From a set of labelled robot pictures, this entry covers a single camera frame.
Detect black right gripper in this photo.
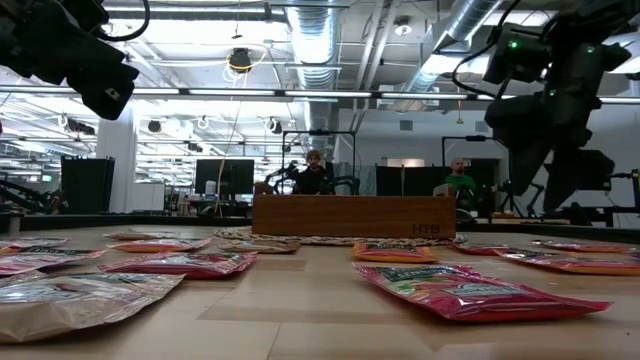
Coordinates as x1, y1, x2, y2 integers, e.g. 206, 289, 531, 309
484, 37, 634, 212

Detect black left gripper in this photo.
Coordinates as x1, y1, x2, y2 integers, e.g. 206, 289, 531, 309
22, 0, 141, 121

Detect orange peach tea bag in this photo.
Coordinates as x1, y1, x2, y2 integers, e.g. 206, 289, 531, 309
530, 238, 639, 255
0, 246, 107, 277
492, 247, 640, 277
351, 242, 439, 265
106, 237, 215, 254

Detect beige vanilla tea bag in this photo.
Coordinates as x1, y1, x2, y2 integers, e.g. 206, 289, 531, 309
102, 229, 179, 241
0, 271, 186, 344
217, 240, 302, 255

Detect wooden tea box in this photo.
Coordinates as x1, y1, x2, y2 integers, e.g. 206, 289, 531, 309
251, 182, 457, 240

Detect black computer monitor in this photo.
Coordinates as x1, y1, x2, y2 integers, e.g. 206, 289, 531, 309
577, 160, 615, 192
193, 158, 256, 197

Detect black background desk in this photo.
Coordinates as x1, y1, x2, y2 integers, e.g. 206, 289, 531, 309
569, 168, 640, 229

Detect white square pillar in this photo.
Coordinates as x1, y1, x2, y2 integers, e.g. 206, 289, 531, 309
95, 107, 139, 215

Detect person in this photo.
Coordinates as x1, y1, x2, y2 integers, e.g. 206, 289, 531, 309
291, 148, 335, 196
443, 157, 477, 194

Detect long ceiling light strip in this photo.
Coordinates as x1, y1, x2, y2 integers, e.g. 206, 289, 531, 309
0, 85, 296, 99
283, 89, 474, 101
474, 93, 640, 106

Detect white cabinet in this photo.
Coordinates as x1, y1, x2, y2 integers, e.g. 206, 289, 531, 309
132, 182, 166, 214

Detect round woven placemat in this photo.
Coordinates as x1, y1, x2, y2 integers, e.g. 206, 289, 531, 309
213, 226, 469, 248

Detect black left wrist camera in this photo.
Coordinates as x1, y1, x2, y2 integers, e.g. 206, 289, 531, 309
59, 0, 109, 30

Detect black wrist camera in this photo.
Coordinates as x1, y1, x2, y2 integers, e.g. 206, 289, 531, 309
59, 0, 109, 30
482, 22, 551, 86

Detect black left camera cable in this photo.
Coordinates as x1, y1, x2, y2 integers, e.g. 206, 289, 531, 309
94, 0, 152, 43

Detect black camera cable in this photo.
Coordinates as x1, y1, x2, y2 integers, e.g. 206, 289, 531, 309
94, 0, 152, 43
451, 0, 521, 99

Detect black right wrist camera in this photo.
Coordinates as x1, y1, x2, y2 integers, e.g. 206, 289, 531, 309
482, 22, 551, 86

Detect black right camera cable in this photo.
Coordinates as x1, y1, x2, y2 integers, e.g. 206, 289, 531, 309
451, 0, 521, 99

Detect black table frame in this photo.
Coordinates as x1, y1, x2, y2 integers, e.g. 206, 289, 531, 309
0, 212, 640, 245

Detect black ceiling cable reel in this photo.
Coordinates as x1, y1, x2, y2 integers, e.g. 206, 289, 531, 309
227, 47, 254, 75

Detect silver air duct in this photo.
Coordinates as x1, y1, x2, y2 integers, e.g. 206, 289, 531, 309
284, 0, 344, 154
399, 0, 504, 96

